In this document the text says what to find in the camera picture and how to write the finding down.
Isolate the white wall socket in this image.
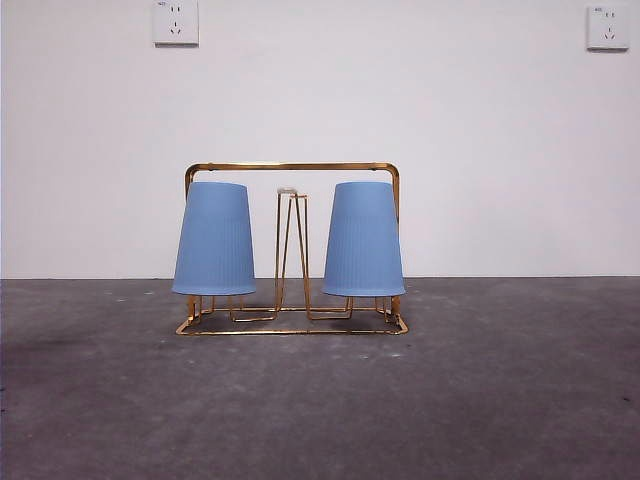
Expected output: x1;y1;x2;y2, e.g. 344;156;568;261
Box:
153;0;200;49
586;4;630;52

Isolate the blue ribbed plastic cup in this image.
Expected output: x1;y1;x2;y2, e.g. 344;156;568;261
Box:
171;180;257;296
320;180;406;297

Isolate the gold wire cup rack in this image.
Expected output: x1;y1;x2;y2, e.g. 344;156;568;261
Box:
174;160;410;337

